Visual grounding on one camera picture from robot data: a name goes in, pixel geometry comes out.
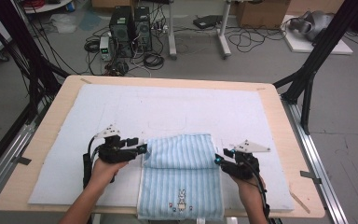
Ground clear plastic sheet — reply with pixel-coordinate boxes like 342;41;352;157
49;13;77;35

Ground white power supply unit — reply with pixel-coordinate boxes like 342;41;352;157
99;35;115;62

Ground white round table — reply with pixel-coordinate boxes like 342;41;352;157
22;0;74;15

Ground loose black floor cables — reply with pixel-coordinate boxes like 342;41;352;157
227;26;287;52

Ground blue striped towel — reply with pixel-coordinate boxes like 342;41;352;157
136;133;226;222

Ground large black computer tower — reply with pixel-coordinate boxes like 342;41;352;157
109;5;134;59

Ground white desk frame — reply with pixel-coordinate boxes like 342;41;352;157
167;0;232;60

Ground person's right hand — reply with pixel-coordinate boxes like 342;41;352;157
229;174;268;217

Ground person's left hand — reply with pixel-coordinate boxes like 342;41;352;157
88;158;129;194

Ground plain cardboard box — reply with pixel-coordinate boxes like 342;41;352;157
91;0;138;8

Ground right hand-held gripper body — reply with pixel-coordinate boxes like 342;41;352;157
221;139;271;181

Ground thin wooden stick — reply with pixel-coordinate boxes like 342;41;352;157
288;189;311;215

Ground open cardboard box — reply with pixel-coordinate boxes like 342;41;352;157
236;0;292;31

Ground beige cabinet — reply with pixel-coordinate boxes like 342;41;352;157
287;0;344;16

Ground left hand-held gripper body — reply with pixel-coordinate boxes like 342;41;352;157
92;123;137;164

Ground grey tape strip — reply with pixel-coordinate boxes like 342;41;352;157
12;156;32;166
299;170;323;185

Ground white floor board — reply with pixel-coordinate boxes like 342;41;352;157
281;14;353;55

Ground grey rounded device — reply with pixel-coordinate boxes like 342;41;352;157
288;10;335;41

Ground slim black computer tower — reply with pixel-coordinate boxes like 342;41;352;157
133;6;153;52

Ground black frame post with cables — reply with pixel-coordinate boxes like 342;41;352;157
0;0;71;125

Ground aluminium rail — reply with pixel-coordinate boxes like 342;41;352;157
281;96;349;224
0;102;54;213

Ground white foam mat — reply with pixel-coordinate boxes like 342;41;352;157
27;83;296;212

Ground black flat case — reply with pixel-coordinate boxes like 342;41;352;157
193;14;223;30

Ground small black cable coil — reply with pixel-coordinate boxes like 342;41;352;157
83;38;102;54

